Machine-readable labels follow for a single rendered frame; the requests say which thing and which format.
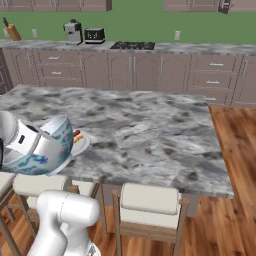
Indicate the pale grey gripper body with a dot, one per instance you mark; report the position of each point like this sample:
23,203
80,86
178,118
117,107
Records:
46,146

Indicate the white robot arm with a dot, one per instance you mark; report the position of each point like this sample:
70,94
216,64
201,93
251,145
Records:
63,213

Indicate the white bowl with blue pattern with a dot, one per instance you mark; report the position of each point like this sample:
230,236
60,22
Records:
61,133

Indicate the red food piece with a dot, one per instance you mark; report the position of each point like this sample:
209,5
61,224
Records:
76,133

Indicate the orange food piece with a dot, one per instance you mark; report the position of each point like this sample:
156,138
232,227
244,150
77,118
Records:
78,138

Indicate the white plate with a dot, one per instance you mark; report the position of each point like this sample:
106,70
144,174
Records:
83,145

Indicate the wooden stool with white cushion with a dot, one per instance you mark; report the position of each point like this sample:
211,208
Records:
40,185
87,188
5,186
150,203

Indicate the dark oven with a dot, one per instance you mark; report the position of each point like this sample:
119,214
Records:
4,75

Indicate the silver coffee machine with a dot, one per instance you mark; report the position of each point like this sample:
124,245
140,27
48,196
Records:
73,31

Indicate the wooden knife block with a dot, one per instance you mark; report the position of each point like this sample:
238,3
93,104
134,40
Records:
14,32

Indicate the black toaster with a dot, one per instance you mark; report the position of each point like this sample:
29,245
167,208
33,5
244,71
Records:
94,35

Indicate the brown lower cupboard run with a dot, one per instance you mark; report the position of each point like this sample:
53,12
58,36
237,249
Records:
146,71

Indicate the black hob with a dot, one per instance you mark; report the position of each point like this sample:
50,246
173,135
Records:
132,45

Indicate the white wall outlet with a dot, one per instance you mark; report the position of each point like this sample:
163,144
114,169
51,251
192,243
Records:
34,32
177,35
5,32

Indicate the brown wall cupboard run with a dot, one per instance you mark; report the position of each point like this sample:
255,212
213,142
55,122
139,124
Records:
53,4
200,5

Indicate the dark object on wall cupboard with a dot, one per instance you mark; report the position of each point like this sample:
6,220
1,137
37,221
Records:
225,6

